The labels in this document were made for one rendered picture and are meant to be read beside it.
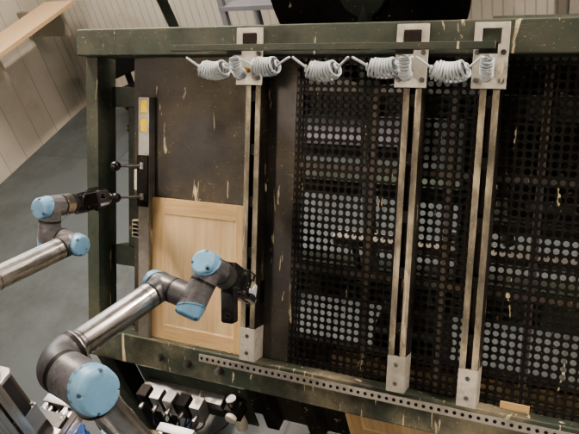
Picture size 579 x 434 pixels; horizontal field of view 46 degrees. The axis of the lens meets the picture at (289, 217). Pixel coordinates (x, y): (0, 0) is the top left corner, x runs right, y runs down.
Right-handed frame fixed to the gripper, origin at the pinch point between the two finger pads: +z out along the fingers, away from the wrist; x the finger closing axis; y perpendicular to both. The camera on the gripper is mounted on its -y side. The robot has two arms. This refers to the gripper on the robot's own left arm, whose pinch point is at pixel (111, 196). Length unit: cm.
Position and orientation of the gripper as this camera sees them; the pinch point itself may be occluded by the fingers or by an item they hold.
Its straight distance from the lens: 271.7
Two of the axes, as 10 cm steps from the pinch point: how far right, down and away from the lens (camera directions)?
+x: 2.8, 9.6, 0.0
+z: 4.3, -1.2, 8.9
